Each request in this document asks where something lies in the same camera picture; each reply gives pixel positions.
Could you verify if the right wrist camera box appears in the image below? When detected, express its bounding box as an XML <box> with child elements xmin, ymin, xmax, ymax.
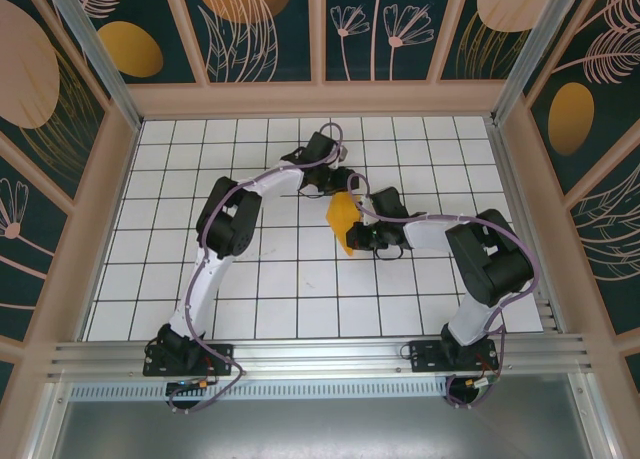
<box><xmin>357</xmin><ymin>197</ymin><xmax>380</xmax><ymax>226</ymax></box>

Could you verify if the flower and stems wall panel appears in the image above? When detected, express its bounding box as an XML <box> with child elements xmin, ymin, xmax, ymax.
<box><xmin>0</xmin><ymin>128</ymin><xmax>76</xmax><ymax>348</ymax></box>

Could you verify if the pink fern leaves wall panel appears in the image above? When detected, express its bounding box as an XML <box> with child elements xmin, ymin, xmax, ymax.
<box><xmin>562</xmin><ymin>143</ymin><xmax>640</xmax><ymax>340</ymax></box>

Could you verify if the aluminium table edge rail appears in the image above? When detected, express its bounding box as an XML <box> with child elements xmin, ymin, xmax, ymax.
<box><xmin>487</xmin><ymin>121</ymin><xmax>564</xmax><ymax>336</ymax></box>

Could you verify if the aluminium frame post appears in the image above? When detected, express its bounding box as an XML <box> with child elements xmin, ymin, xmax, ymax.
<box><xmin>40</xmin><ymin>0</ymin><xmax>145</xmax><ymax>132</ymax></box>
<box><xmin>569</xmin><ymin>373</ymin><xmax>619</xmax><ymax>459</ymax></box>
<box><xmin>489</xmin><ymin>0</ymin><xmax>609</xmax><ymax>126</ymax></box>
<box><xmin>27</xmin><ymin>378</ymin><xmax>69</xmax><ymax>459</ymax></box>

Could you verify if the grey metal sheet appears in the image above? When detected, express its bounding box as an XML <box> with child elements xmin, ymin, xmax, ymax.
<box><xmin>49</xmin><ymin>398</ymin><xmax>596</xmax><ymax>459</ymax></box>

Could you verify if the aluminium mounting rail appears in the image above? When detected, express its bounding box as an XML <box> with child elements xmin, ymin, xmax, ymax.
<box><xmin>47</xmin><ymin>332</ymin><xmax>594</xmax><ymax>382</ymax></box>

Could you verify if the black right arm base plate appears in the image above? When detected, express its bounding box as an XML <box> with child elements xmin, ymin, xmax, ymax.
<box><xmin>408</xmin><ymin>339</ymin><xmax>499</xmax><ymax>375</ymax></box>

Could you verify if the pink flowers wall panel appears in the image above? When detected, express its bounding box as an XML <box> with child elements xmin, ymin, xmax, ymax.
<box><xmin>319</xmin><ymin>0</ymin><xmax>451</xmax><ymax>85</ymax></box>

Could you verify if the large pink disc wall panel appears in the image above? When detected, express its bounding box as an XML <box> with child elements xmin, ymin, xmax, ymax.
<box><xmin>0</xmin><ymin>0</ymin><xmax>114</xmax><ymax>208</ymax></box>

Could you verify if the pink disc gold stems panel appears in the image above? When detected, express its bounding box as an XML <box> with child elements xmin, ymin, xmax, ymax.
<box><xmin>438</xmin><ymin>0</ymin><xmax>556</xmax><ymax>83</ymax></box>

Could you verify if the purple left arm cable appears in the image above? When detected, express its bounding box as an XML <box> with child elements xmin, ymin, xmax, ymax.
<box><xmin>167</xmin><ymin>122</ymin><xmax>351</xmax><ymax>416</ymax></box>

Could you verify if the grey slotted cable duct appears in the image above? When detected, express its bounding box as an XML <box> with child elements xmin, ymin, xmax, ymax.
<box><xmin>69</xmin><ymin>382</ymin><xmax>451</xmax><ymax>403</ymax></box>

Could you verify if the yellow paper sheet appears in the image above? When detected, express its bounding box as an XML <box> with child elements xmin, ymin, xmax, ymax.
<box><xmin>324</xmin><ymin>192</ymin><xmax>364</xmax><ymax>256</ymax></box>

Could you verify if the orange disc white leaves panel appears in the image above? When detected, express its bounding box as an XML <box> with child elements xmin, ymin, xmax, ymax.
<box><xmin>178</xmin><ymin>0</ymin><xmax>321</xmax><ymax>85</ymax></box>

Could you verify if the small black controller board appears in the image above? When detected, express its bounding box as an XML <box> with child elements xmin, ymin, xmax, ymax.
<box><xmin>166</xmin><ymin>376</ymin><xmax>214</xmax><ymax>395</ymax></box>
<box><xmin>462</xmin><ymin>375</ymin><xmax>503</xmax><ymax>393</ymax></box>

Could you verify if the orange oval fern wall panel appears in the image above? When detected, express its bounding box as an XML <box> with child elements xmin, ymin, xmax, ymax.
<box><xmin>522</xmin><ymin>0</ymin><xmax>640</xmax><ymax>198</ymax></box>

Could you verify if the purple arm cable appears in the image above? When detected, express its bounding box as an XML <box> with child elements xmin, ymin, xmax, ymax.
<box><xmin>167</xmin><ymin>122</ymin><xmax>351</xmax><ymax>416</ymax></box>
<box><xmin>346</xmin><ymin>172</ymin><xmax>541</xmax><ymax>410</ymax></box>

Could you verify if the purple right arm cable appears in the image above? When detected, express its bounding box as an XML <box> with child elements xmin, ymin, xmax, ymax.
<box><xmin>346</xmin><ymin>172</ymin><xmax>541</xmax><ymax>410</ymax></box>

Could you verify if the yellow oval wall panel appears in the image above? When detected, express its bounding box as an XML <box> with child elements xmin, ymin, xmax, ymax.
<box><xmin>59</xmin><ymin>0</ymin><xmax>209</xmax><ymax>86</ymax></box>

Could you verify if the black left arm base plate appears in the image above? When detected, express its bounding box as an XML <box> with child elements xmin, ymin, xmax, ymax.
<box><xmin>143</xmin><ymin>342</ymin><xmax>235</xmax><ymax>378</ymax></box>

